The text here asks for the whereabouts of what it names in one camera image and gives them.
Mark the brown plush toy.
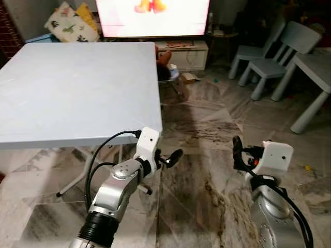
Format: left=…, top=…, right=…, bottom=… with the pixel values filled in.
left=155, top=45, right=172, bottom=68

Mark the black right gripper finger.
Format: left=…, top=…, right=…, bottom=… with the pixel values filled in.
left=232, top=136, right=246, bottom=171

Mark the white television cabinet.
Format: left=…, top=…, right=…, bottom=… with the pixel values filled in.
left=155, top=39, right=209, bottom=72

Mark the red tiled door jamb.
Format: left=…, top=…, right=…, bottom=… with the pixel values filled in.
left=0, top=0, right=24, bottom=65

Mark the long black left arm cable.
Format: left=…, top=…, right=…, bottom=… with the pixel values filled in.
left=84, top=130, right=143, bottom=211

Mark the light blue child table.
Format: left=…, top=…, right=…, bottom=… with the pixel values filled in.
left=290, top=48, right=331, bottom=134

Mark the white dinosaur print pillow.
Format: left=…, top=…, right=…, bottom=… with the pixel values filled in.
left=44, top=2, right=100, bottom=43

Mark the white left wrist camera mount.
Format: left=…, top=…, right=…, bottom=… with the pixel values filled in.
left=134, top=127, right=162, bottom=166

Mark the small cardboard box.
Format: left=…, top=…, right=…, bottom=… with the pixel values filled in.
left=181, top=72, right=197, bottom=84

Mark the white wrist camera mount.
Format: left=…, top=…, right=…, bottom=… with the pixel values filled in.
left=134, top=127, right=162, bottom=166
left=252, top=141, right=294, bottom=179

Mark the large flat television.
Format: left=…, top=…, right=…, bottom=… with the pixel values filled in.
left=95, top=0, right=212, bottom=40

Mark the light blue folding table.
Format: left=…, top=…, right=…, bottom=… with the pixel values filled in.
left=0, top=41, right=164, bottom=198

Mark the short black left arm cable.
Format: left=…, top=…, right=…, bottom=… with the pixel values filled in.
left=89, top=162, right=118, bottom=197

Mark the dark baby seat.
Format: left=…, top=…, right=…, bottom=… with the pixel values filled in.
left=158, top=65, right=191, bottom=102

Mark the light blue child chair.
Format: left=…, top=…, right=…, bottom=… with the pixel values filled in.
left=249, top=22, right=323, bottom=102
left=228, top=21, right=288, bottom=81

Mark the light blue box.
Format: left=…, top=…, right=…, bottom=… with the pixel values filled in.
left=23, top=33, right=54, bottom=43

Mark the dark wooden side table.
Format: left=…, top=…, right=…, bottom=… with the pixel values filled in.
left=209, top=28, right=239, bottom=65

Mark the yellow pillow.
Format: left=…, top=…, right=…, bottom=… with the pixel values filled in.
left=75, top=3, right=100, bottom=33

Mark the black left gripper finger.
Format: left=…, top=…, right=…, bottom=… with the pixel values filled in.
left=165, top=149, right=184, bottom=168

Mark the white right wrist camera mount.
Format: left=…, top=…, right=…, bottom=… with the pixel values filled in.
left=252, top=141, right=294, bottom=179

